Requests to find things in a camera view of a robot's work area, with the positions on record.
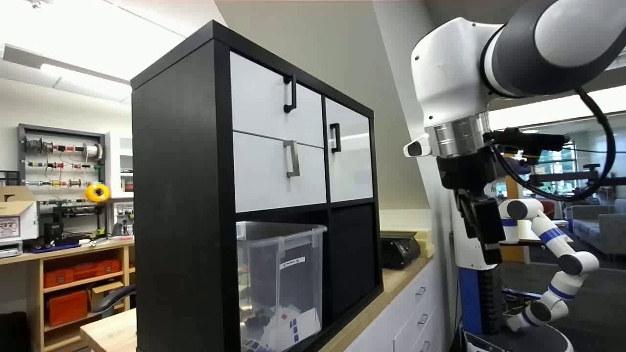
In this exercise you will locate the brown cardboard box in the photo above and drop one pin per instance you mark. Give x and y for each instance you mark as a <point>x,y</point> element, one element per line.
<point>16,194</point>

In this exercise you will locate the clear plastic storage box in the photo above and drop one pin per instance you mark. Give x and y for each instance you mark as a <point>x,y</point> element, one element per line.
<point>280,286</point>

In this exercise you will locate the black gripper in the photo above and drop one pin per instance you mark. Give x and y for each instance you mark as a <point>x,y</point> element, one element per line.
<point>466,172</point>

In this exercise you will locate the small black item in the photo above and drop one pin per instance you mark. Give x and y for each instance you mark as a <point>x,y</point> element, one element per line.
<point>261,321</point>

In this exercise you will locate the black benchtop machine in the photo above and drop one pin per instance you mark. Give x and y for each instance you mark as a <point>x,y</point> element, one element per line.
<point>55,227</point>

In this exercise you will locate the white box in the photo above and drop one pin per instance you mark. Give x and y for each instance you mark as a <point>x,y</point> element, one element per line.
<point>16,225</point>

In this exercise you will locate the wooden workbench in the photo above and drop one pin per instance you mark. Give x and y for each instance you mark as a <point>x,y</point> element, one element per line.
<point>65,250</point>

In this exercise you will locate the black desktop device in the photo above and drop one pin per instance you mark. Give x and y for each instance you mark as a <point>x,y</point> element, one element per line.
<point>398,250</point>

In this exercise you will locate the white and blue mobile robot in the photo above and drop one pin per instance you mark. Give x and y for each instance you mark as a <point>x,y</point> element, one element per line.
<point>544,227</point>

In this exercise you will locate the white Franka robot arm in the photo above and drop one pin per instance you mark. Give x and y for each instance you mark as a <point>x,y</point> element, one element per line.
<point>450,71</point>

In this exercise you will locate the black chair armrest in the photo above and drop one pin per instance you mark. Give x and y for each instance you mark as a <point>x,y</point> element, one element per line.
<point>114,297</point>

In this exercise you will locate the light wooden table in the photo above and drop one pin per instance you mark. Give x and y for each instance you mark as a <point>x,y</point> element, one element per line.
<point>110,333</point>

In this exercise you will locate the white sheet with coloured squares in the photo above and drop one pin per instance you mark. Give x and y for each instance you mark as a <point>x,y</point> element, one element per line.
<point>300,325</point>

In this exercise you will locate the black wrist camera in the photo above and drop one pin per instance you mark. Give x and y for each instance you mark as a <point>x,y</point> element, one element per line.
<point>521,139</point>

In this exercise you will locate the wall tool rack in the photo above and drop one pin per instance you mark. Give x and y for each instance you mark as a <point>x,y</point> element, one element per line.
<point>59,157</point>

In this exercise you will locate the small orange storage bin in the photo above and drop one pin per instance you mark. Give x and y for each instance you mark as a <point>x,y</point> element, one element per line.
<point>65,305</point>

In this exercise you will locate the black cube shelf unit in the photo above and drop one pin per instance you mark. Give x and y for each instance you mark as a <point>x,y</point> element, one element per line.
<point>177,196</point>

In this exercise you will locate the white cabinet with wooden top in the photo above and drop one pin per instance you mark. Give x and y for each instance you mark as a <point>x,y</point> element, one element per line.
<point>411,319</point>

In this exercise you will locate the wide orange storage bin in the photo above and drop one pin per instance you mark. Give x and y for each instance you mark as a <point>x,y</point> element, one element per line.
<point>79,272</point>

